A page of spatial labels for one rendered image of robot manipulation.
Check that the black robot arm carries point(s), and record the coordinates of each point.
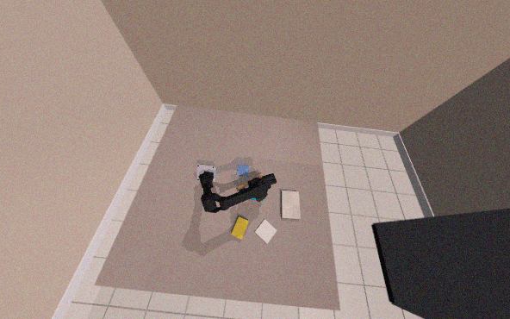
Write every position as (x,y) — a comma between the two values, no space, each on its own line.
(258,188)

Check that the curved wooden bar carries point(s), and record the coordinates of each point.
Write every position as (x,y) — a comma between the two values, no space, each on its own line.
(246,183)

